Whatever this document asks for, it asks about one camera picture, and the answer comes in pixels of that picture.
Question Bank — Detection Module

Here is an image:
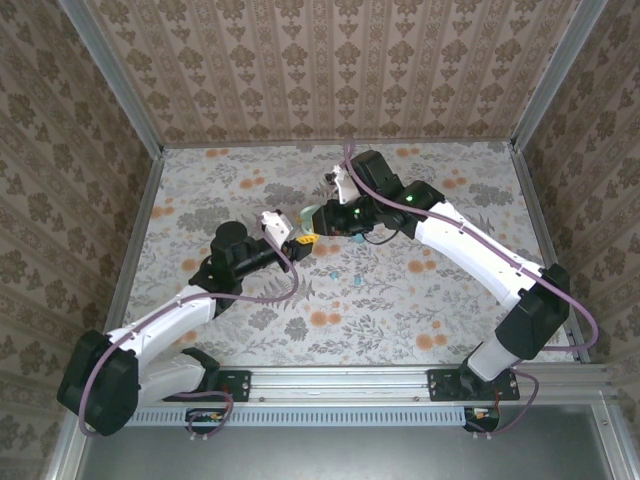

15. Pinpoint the aluminium frame upright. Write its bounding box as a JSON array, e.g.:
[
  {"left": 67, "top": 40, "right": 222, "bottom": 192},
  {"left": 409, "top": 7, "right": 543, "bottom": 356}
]
[
  {"left": 592, "top": 402, "right": 640, "bottom": 480},
  {"left": 42, "top": 409, "right": 91, "bottom": 480}
]

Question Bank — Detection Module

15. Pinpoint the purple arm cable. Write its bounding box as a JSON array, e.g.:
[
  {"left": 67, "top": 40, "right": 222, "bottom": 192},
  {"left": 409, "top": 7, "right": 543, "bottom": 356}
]
[
  {"left": 342, "top": 137, "right": 600, "bottom": 441},
  {"left": 78, "top": 227, "right": 301, "bottom": 444}
]

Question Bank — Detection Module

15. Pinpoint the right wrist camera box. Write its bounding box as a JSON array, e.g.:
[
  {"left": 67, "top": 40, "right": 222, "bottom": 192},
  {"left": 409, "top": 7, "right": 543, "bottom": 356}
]
[{"left": 323, "top": 167, "right": 359, "bottom": 205}]

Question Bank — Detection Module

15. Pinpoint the aluminium table end rail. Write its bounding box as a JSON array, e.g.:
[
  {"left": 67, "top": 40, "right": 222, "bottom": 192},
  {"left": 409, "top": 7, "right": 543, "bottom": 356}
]
[{"left": 162, "top": 137, "right": 516, "bottom": 150}]

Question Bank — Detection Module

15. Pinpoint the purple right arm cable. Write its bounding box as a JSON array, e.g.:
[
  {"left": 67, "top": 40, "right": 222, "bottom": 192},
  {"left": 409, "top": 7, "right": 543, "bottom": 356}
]
[{"left": 342, "top": 137, "right": 600, "bottom": 441}]

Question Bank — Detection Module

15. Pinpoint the aluminium frame corner post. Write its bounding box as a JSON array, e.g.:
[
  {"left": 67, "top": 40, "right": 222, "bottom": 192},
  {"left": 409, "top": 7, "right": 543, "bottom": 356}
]
[
  {"left": 57, "top": 0, "right": 165, "bottom": 159},
  {"left": 509, "top": 0, "right": 609, "bottom": 151}
]

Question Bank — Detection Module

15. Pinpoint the white slotted cable duct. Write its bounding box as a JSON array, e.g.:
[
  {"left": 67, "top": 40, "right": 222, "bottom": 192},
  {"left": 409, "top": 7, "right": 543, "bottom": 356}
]
[{"left": 124, "top": 405, "right": 469, "bottom": 427}]

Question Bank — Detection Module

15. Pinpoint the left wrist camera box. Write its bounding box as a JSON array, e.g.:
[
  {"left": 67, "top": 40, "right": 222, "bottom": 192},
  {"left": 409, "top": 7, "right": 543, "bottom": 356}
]
[{"left": 258, "top": 209, "right": 295, "bottom": 246}]

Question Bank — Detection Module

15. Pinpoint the green earbud charging case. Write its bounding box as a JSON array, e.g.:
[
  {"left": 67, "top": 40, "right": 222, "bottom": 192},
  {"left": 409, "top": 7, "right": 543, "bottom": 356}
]
[{"left": 298, "top": 203, "right": 327, "bottom": 235}]

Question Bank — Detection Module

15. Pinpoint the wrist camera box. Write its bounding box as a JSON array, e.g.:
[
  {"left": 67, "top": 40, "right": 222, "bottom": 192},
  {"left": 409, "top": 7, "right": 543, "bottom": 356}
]
[
  {"left": 323, "top": 167, "right": 359, "bottom": 205},
  {"left": 258, "top": 209, "right": 295, "bottom": 246}
]

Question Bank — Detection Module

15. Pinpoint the long aluminium base rail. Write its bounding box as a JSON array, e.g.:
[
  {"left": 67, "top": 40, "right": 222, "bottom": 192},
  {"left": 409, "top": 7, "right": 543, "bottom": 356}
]
[{"left": 74, "top": 366, "right": 616, "bottom": 401}]

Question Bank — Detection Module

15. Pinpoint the grey metal sheet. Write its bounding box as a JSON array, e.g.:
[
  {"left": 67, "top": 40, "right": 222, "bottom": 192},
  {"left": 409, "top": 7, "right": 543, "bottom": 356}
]
[{"left": 74, "top": 404, "right": 616, "bottom": 480}]

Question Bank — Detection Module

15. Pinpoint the aluminium table side rail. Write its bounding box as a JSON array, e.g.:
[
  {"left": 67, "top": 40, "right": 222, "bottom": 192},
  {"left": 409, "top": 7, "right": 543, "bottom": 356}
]
[
  {"left": 509, "top": 143, "right": 592, "bottom": 365},
  {"left": 102, "top": 149, "right": 165, "bottom": 334}
]

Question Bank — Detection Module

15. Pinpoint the thin black cable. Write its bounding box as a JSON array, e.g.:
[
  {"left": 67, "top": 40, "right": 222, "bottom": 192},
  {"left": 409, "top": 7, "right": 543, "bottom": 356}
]
[{"left": 362, "top": 223, "right": 404, "bottom": 247}]

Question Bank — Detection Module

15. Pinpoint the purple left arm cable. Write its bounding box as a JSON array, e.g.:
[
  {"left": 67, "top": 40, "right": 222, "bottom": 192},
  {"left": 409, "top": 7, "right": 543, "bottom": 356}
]
[{"left": 78, "top": 227, "right": 301, "bottom": 444}]

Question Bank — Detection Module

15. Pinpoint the black connector box with wires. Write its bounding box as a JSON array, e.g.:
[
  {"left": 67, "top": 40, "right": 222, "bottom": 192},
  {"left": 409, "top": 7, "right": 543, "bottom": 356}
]
[
  {"left": 463, "top": 405, "right": 501, "bottom": 434},
  {"left": 185, "top": 407, "right": 232, "bottom": 435}
]

